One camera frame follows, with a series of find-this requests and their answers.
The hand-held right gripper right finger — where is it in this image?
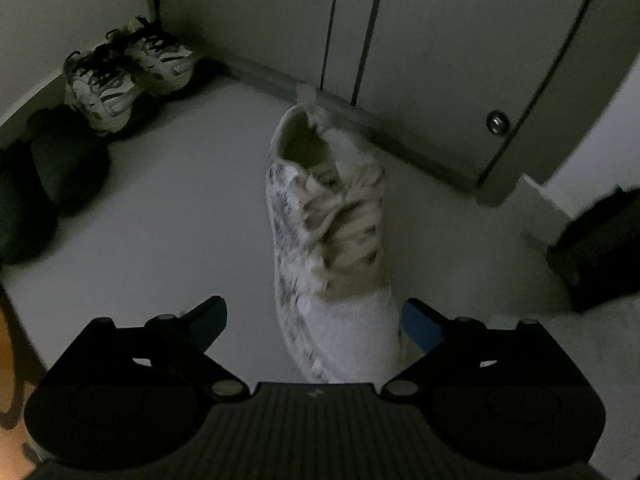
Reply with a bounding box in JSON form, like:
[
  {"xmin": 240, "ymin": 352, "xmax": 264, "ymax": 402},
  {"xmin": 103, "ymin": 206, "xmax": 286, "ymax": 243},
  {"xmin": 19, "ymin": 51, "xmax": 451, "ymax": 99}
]
[{"xmin": 380, "ymin": 299, "xmax": 596, "ymax": 403}]

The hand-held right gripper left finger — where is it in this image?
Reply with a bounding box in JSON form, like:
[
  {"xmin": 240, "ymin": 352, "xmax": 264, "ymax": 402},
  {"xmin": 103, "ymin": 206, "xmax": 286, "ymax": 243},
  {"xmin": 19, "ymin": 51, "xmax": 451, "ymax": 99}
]
[{"xmin": 45, "ymin": 296, "xmax": 251, "ymax": 402}]

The white patterned sneaker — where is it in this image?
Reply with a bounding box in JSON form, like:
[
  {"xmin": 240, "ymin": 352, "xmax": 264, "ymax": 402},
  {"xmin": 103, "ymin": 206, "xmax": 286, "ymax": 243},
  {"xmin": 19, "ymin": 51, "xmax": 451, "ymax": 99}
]
[{"xmin": 264, "ymin": 84, "xmax": 408, "ymax": 386}]

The black slipper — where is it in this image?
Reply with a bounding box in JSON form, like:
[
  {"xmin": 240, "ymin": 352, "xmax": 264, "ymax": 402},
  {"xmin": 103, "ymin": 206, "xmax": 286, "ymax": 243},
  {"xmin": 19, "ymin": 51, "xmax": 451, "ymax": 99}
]
[
  {"xmin": 0, "ymin": 140, "xmax": 60, "ymax": 266},
  {"xmin": 27, "ymin": 105, "xmax": 111, "ymax": 217}
]

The white black chunky sneaker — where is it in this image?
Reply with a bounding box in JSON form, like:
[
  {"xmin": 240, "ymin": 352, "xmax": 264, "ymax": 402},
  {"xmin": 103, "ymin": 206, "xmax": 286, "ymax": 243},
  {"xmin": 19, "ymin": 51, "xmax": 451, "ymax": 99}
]
[
  {"xmin": 64, "ymin": 42, "xmax": 146, "ymax": 136},
  {"xmin": 107, "ymin": 15, "xmax": 196, "ymax": 97}
]

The dark cloth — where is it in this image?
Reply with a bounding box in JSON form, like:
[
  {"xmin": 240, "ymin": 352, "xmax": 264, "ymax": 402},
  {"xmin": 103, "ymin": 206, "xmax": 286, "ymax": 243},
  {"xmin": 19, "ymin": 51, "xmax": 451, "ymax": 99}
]
[{"xmin": 546, "ymin": 186, "xmax": 640, "ymax": 313}]

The round metal cabinet knob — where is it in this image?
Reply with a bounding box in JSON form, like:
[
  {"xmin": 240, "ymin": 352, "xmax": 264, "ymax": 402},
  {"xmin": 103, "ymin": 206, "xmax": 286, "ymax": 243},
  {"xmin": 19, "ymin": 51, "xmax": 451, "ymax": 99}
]
[{"xmin": 486, "ymin": 109, "xmax": 511, "ymax": 137}]

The white cabinet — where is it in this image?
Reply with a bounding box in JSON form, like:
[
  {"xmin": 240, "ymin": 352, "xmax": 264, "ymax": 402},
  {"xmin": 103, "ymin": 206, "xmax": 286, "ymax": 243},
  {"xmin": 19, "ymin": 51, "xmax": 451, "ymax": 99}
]
[{"xmin": 142, "ymin": 0, "xmax": 640, "ymax": 206}]

